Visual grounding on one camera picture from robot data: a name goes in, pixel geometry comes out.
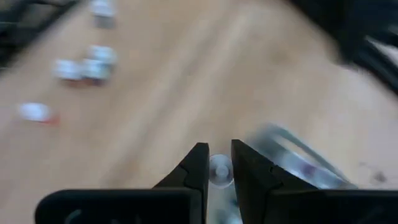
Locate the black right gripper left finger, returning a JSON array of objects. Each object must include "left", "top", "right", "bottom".
[{"left": 34, "top": 142, "right": 210, "bottom": 224}]

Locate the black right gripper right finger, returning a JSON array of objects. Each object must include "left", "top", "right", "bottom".
[{"left": 231, "top": 139, "right": 398, "bottom": 224}]

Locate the small orange dropper bottle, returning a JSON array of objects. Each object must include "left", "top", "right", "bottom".
[
  {"left": 18, "top": 102, "right": 60, "bottom": 126},
  {"left": 208, "top": 154, "right": 234, "bottom": 190}
]

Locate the small brown dropper bottle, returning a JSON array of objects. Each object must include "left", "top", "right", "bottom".
[{"left": 52, "top": 58, "right": 83, "bottom": 86}]

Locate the white plastic bin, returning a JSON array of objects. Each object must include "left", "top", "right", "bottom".
[{"left": 208, "top": 123, "right": 358, "bottom": 224}]

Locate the black aluminium frame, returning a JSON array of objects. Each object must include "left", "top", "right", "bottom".
[{"left": 0, "top": 0, "right": 82, "bottom": 71}]

